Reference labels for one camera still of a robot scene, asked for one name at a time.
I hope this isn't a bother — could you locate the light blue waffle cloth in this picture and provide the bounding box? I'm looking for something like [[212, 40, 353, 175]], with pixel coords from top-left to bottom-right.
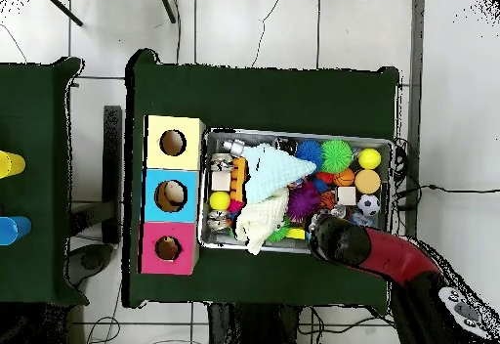
[[241, 142, 317, 204]]

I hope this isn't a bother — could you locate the cream waffle cloth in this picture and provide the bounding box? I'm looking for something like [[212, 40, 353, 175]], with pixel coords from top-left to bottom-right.
[[233, 187, 291, 256]]

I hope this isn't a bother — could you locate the orange striped plush tiger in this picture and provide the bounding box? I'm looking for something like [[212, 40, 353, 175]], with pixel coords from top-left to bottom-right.
[[317, 190, 338, 211]]

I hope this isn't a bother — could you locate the wooden box with three holes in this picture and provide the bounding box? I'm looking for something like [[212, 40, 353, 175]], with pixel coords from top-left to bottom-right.
[[139, 114, 207, 276]]

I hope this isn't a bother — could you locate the purple spiky rubber ball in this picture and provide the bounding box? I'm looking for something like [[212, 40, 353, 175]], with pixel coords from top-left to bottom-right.
[[287, 182, 321, 224]]

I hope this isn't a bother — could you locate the blue spiky rubber ball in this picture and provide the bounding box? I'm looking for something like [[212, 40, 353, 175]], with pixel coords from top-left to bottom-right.
[[295, 139, 323, 169]]

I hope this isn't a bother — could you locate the dark green table cloth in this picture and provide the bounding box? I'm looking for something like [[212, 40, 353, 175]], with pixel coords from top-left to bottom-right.
[[122, 48, 400, 314], [0, 56, 89, 308]]

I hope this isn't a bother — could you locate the green spiky rubber ball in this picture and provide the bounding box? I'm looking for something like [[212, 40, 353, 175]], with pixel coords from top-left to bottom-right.
[[319, 139, 354, 175]]

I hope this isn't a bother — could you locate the small orange basketball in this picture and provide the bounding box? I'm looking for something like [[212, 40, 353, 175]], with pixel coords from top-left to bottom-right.
[[334, 168, 355, 188]]

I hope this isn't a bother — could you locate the plain wooden cube block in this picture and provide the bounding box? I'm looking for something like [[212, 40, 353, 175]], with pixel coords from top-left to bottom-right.
[[336, 186, 357, 207]]

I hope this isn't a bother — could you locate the orange foam ball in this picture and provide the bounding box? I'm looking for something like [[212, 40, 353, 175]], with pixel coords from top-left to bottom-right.
[[354, 168, 382, 195]]

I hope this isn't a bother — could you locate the yellow smooth ball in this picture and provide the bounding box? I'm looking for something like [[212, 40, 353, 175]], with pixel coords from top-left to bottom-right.
[[357, 147, 383, 170]]

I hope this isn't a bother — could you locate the small soccer ball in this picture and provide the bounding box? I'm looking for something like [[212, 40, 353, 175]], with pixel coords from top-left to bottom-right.
[[356, 193, 381, 218]]

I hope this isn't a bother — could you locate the black upright panel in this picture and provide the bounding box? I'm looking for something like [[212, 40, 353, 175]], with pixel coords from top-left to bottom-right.
[[102, 105, 123, 243]]

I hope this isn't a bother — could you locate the dark grey stand base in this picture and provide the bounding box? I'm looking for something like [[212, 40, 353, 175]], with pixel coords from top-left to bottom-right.
[[67, 243, 114, 286]]

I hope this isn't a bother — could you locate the black stand leg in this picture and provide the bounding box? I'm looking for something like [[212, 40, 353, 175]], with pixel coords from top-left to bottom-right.
[[44, 0, 84, 27], [158, 0, 178, 24]]

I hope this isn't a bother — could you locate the yellow plastic cup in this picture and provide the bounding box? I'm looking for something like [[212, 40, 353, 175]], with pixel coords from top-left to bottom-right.
[[0, 150, 27, 180]]

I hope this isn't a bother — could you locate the blue plastic cup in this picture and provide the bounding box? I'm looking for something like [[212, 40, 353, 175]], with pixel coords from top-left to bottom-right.
[[0, 215, 33, 246]]

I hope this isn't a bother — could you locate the wire mesh bin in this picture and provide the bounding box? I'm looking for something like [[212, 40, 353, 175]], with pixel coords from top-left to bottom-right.
[[196, 127, 394, 254]]

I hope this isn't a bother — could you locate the black floor cable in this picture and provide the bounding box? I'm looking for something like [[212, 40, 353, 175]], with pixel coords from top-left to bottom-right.
[[394, 182, 500, 209]]

